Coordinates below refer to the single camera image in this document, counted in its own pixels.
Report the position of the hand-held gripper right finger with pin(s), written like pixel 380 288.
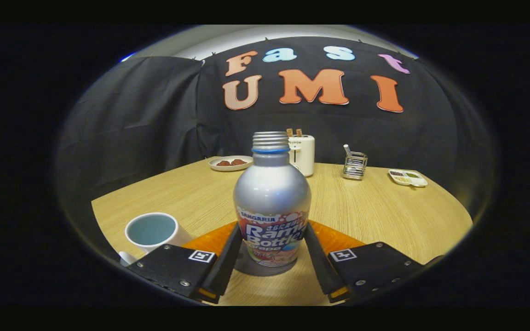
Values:
pixel 320 264

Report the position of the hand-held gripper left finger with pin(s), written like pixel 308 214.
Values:
pixel 228 264

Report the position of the white cup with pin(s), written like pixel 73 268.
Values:
pixel 181 239

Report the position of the silver juice bottle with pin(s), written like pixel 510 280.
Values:
pixel 272 193

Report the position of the wooden table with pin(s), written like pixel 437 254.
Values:
pixel 375 216

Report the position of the white round plate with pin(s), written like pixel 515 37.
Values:
pixel 228 168

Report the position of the red-brown food piece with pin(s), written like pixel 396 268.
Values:
pixel 223 162
pixel 239 162

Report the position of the white toaster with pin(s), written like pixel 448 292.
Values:
pixel 304 156

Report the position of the white sectioned dish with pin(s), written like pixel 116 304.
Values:
pixel 407 178

